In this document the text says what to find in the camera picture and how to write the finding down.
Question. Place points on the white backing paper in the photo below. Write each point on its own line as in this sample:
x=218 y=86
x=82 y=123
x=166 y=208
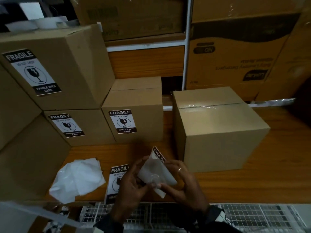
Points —
x=77 y=179

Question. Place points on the wrist tracker band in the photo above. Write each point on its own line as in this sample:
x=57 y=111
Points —
x=221 y=220
x=103 y=225

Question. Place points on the left wrist tracker band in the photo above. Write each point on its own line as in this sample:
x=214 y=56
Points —
x=103 y=225

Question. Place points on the crumpled paper scraps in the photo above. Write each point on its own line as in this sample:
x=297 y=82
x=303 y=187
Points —
x=64 y=212

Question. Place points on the white frame bar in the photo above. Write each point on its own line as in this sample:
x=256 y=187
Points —
x=24 y=211

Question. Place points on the person's right hand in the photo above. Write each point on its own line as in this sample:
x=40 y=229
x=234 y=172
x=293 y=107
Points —
x=189 y=191

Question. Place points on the plastic wrapped cardboard box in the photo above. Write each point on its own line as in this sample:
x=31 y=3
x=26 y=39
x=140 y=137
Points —
x=243 y=8

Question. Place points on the large cardboard box dark band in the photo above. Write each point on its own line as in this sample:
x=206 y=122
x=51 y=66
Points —
x=230 y=63

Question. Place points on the fragile sticker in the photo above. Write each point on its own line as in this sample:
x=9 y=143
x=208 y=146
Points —
x=155 y=169
x=122 y=121
x=66 y=125
x=31 y=72

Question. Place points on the small taped cardboard box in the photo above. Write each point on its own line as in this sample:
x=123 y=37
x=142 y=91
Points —
x=94 y=128
x=77 y=65

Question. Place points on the stack of fragile stickers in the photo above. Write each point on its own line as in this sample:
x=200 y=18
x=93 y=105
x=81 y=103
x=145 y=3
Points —
x=115 y=177

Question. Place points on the right wrist tracker band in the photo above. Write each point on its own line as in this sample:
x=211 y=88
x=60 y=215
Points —
x=221 y=220

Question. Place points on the person's left hand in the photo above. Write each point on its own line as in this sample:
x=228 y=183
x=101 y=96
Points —
x=126 y=191

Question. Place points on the large cardboard box white sticker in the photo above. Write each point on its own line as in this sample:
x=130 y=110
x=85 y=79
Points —
x=131 y=19

